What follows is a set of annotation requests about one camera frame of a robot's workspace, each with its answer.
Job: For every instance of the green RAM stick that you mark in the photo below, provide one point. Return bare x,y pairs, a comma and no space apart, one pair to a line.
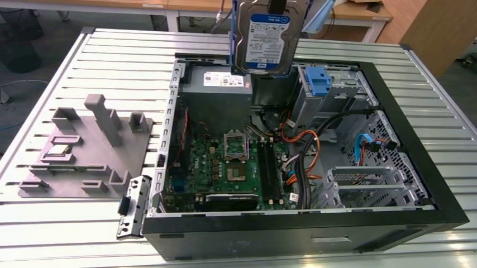
63,169

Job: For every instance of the grey power supply unit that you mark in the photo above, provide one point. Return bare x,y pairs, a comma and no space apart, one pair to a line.
215,103

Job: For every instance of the metal disk bay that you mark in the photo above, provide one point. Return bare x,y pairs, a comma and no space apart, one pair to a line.
373,187

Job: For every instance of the black RAM slot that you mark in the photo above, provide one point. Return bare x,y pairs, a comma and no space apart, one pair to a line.
272,170
266,170
262,170
276,170

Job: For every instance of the grey parts rack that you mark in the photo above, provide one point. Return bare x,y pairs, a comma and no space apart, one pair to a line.
96,162

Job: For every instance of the metal expansion slot latch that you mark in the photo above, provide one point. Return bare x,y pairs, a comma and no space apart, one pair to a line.
135,201

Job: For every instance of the green motherboard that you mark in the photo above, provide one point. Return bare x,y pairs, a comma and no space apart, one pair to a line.
203,159

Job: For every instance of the CPU socket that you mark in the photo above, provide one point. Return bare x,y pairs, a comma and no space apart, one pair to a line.
238,172

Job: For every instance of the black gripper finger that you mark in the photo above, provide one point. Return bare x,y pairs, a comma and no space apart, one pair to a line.
276,5

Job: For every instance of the wooden desk white frame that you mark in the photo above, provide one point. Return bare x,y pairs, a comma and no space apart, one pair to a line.
356,15
111,8

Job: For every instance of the black graphics card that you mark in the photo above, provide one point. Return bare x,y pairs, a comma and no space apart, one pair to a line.
231,203

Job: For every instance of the hard disk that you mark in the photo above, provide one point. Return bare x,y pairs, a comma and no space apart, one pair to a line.
266,39

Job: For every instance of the metal optical drive cage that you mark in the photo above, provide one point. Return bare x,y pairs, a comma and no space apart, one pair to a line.
335,109

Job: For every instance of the tan wooden cabinet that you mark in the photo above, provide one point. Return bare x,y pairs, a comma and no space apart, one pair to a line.
446,28

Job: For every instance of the blue drive latch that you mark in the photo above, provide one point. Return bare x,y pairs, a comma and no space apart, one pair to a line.
318,83

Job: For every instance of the black PC case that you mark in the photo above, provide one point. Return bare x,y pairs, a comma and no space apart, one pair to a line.
260,237

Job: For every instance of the black chair base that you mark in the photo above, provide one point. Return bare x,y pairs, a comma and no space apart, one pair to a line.
470,60

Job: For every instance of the black mesh chair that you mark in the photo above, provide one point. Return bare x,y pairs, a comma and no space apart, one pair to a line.
21,56

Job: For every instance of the silver CPU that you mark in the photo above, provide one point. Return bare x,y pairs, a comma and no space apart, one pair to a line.
57,150

